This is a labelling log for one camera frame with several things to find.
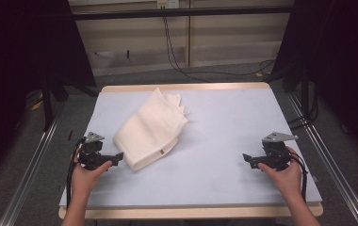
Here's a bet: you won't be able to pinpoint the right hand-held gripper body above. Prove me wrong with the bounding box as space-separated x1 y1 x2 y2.
252 131 300 172

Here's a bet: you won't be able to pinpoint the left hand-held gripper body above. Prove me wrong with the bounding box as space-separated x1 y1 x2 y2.
78 131 116 171

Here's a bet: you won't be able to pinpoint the white mesh laundry bag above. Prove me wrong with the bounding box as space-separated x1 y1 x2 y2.
113 87 190 172

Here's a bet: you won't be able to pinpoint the person's left hand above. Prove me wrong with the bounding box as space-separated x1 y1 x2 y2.
70 147 113 198

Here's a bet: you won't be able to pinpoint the person's right hand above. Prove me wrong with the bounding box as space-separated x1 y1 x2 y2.
257 146 303 200

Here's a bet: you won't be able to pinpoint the light blue table mat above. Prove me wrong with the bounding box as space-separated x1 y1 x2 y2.
58 88 323 209

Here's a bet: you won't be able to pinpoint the black stand leg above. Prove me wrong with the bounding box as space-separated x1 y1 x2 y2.
299 67 314 121
40 73 57 133

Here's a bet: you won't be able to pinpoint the yellow floor tape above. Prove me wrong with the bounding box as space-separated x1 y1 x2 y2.
30 99 44 112

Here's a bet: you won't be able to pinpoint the wooden table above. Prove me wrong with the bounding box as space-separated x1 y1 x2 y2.
57 82 324 220

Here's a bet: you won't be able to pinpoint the dark curtain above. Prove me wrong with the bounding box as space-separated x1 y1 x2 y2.
269 0 358 166
0 0 97 189

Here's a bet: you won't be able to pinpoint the black horizontal bar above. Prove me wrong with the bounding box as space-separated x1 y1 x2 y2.
73 5 295 21

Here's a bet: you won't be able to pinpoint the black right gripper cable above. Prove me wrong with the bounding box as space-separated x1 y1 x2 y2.
288 152 309 203

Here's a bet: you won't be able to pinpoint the black floor cables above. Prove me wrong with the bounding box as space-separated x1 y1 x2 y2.
285 88 320 130

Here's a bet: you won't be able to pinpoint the metal floor rail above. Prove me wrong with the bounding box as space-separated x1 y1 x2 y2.
0 114 62 226
285 92 358 226

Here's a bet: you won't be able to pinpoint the black wall cable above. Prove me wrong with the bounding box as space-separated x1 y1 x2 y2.
162 15 277 84

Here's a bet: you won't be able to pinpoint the white wall outlet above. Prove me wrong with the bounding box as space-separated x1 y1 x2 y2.
156 0 180 9

